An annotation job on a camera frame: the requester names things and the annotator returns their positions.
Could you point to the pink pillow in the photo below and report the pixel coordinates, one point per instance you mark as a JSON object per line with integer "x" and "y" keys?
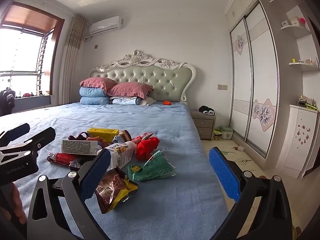
{"x": 130, "y": 89}
{"x": 97, "y": 85}

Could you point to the red plastic bag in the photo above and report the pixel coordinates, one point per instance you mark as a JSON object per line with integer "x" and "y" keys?
{"x": 146, "y": 147}

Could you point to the yellow green toy box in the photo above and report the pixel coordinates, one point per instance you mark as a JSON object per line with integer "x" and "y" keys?
{"x": 217, "y": 135}

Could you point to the pink container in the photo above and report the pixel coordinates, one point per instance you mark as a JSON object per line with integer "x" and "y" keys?
{"x": 302, "y": 22}

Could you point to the person's left hand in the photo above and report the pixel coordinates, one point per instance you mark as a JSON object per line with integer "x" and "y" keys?
{"x": 18, "y": 202}

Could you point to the bed with blue sheet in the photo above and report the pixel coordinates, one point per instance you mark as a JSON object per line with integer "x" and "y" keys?
{"x": 162, "y": 120}

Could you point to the green tufted headboard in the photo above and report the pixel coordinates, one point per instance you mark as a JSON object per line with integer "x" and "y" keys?
{"x": 150, "y": 80}

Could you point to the white cloth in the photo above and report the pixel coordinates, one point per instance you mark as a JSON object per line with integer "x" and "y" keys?
{"x": 150, "y": 101}

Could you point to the silver foil wrapper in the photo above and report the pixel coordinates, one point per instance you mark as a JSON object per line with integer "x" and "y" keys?
{"x": 75, "y": 164}

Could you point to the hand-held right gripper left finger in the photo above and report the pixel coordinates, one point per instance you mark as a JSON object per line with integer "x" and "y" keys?
{"x": 96, "y": 175}

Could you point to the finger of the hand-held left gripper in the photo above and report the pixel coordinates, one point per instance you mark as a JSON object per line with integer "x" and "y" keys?
{"x": 17, "y": 131}
{"x": 43, "y": 137}

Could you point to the printed play mat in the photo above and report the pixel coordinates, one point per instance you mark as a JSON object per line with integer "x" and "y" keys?
{"x": 237, "y": 155}

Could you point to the pink wrapper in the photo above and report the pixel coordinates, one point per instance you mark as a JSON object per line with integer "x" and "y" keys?
{"x": 141, "y": 138}

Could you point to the brown and white snack packet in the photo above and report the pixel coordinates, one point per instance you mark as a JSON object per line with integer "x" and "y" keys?
{"x": 123, "y": 136}

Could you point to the red snack packet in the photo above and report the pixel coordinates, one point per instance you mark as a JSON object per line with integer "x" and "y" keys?
{"x": 63, "y": 158}

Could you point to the black cloth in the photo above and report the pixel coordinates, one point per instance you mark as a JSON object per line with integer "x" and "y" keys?
{"x": 206, "y": 110}

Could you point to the white milk carton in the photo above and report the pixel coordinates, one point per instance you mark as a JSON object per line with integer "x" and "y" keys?
{"x": 80, "y": 147}

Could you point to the dark jacket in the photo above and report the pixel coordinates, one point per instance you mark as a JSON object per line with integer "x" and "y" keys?
{"x": 7, "y": 100}

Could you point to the blue folded quilt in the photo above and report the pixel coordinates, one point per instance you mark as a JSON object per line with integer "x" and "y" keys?
{"x": 91, "y": 92}
{"x": 93, "y": 100}

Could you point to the yellow carton box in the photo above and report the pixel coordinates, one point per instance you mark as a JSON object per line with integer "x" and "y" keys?
{"x": 102, "y": 132}

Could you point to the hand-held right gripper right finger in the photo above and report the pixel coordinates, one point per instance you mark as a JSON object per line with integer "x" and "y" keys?
{"x": 225, "y": 175}

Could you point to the orange wrapper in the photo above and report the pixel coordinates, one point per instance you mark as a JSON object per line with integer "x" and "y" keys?
{"x": 97, "y": 140}

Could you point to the white cabinet with stickers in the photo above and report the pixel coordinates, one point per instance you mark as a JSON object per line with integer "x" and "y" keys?
{"x": 297, "y": 142}

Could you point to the white cup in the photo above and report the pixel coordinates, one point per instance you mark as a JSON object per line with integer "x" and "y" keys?
{"x": 285, "y": 23}

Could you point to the white box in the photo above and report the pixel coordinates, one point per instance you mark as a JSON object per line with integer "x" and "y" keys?
{"x": 294, "y": 21}

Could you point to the dark red cloth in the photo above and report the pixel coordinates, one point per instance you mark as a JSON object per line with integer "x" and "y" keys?
{"x": 77, "y": 137}

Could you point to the green storage box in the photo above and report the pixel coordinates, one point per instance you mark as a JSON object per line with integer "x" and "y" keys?
{"x": 226, "y": 132}

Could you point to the white sliding door wardrobe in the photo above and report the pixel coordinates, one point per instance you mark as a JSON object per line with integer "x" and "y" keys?
{"x": 260, "y": 67}

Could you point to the beige curtain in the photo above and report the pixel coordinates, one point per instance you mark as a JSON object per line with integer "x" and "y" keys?
{"x": 71, "y": 62}

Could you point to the grey nightstand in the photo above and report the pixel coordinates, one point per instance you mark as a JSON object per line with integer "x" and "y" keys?
{"x": 203, "y": 127}

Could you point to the patterned folded quilt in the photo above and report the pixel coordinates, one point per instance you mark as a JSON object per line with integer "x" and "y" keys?
{"x": 125, "y": 101}

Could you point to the wall socket with plug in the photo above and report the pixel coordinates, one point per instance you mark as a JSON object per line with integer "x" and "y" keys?
{"x": 87, "y": 38}

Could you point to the brown wall switch panel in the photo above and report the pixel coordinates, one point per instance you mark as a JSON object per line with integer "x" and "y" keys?
{"x": 222, "y": 87}

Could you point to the white corner shelf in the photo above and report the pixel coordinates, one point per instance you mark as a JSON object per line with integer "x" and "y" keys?
{"x": 305, "y": 67}
{"x": 297, "y": 30}

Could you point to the white air conditioner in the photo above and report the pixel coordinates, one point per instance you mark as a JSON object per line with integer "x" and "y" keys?
{"x": 106, "y": 25}

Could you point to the green snack packet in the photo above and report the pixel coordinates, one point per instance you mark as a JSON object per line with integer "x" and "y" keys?
{"x": 152, "y": 167}

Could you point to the window with brown frame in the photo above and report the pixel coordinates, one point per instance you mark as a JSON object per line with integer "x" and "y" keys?
{"x": 22, "y": 55}

